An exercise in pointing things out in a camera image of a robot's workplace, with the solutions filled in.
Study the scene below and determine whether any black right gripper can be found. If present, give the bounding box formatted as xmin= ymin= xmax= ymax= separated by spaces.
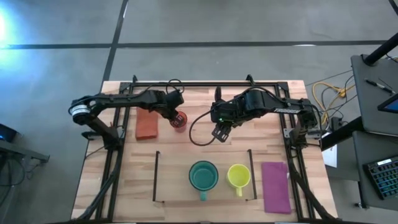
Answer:
xmin=210 ymin=96 xmax=247 ymax=143

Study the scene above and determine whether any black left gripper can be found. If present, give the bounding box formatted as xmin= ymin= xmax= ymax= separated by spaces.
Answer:
xmin=164 ymin=90 xmax=187 ymax=128

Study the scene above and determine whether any red cup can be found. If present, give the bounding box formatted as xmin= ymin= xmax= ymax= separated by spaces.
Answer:
xmin=169 ymin=110 xmax=188 ymax=133

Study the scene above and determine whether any yellow mug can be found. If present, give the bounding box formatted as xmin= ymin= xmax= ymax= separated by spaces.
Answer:
xmin=226 ymin=163 xmax=252 ymax=198

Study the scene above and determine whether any orange cloth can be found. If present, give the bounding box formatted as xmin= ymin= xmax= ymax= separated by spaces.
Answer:
xmin=134 ymin=107 xmax=160 ymax=141

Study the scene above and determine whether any teal mug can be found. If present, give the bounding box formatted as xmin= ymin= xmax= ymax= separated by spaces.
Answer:
xmin=188 ymin=160 xmax=220 ymax=202

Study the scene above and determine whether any purple cloth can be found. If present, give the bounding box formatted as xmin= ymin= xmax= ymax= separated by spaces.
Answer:
xmin=261 ymin=161 xmax=293 ymax=215

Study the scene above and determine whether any white paper sheet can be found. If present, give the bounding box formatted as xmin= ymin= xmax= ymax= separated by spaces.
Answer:
xmin=321 ymin=144 xmax=338 ymax=169

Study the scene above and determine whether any black power adapter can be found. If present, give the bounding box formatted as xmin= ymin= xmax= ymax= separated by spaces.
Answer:
xmin=330 ymin=116 xmax=343 ymax=132

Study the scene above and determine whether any black side desk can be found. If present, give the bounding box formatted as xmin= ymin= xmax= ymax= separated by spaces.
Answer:
xmin=320 ymin=54 xmax=398 ymax=211

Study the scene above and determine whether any black pen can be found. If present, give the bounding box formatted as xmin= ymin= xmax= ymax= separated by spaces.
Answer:
xmin=364 ymin=78 xmax=397 ymax=95

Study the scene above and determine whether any black keyboard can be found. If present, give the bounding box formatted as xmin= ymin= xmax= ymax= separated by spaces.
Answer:
xmin=362 ymin=155 xmax=398 ymax=200

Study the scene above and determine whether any tablet with blue screen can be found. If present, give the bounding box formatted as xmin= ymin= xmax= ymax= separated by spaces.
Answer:
xmin=377 ymin=92 xmax=398 ymax=114

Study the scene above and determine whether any black pole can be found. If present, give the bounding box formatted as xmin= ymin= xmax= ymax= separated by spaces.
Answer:
xmin=363 ymin=32 xmax=398 ymax=67

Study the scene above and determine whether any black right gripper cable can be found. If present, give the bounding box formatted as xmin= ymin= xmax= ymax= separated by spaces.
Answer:
xmin=188 ymin=108 xmax=219 ymax=147

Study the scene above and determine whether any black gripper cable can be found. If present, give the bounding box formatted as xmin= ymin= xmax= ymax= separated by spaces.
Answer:
xmin=188 ymin=108 xmax=219 ymax=147
xmin=165 ymin=78 xmax=185 ymax=95

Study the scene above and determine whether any wooden shelf with black frame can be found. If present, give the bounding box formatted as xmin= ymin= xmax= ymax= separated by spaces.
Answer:
xmin=152 ymin=149 xmax=259 ymax=204

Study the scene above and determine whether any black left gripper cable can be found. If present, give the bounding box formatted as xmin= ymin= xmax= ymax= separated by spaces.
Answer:
xmin=165 ymin=78 xmax=185 ymax=95

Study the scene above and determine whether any black aluminium table frame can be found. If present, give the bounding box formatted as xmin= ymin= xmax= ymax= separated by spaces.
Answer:
xmin=77 ymin=74 xmax=335 ymax=222

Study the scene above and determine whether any yellow cable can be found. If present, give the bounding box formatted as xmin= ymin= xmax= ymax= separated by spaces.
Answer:
xmin=311 ymin=81 xmax=356 ymax=126

